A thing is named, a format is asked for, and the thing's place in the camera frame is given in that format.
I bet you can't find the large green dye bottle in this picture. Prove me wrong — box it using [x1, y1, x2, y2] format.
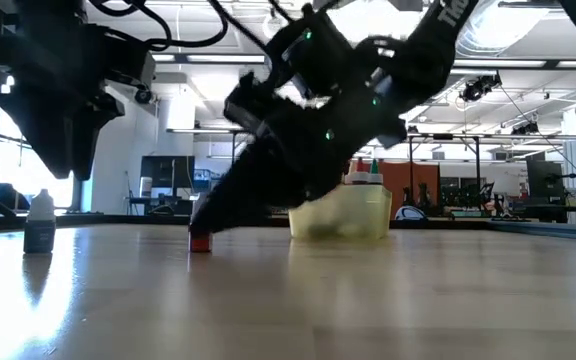
[369, 158, 385, 186]

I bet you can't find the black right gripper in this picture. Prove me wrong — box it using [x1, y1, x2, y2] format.
[189, 4, 409, 232]

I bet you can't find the yellow translucent plastic bin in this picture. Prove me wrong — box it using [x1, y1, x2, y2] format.
[288, 183, 394, 241]

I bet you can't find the black metal frame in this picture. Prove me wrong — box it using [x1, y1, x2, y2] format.
[406, 132, 483, 201]

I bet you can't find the black aluminium table frame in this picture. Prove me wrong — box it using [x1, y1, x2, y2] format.
[0, 212, 576, 245]

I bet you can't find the orange partition wall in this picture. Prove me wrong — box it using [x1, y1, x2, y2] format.
[377, 160, 440, 217]

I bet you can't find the black monitor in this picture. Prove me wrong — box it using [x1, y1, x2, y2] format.
[141, 155, 196, 189]
[526, 158, 568, 224]

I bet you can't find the small red dye bottle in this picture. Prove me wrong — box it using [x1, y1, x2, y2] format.
[188, 225, 214, 254]

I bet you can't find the black ceiling camera rig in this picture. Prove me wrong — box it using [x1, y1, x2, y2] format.
[510, 121, 541, 136]
[459, 72, 503, 103]

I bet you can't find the large window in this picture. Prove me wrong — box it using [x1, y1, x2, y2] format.
[0, 84, 87, 211]

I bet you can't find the silver ribbed air duct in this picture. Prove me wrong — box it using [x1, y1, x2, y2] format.
[455, 0, 549, 57]

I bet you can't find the white blue rounded object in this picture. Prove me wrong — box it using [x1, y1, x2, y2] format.
[394, 204, 428, 222]

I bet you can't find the small dark blue dye bottle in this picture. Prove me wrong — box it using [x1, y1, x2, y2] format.
[23, 188, 57, 254]

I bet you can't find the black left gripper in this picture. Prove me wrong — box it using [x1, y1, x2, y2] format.
[0, 27, 157, 180]

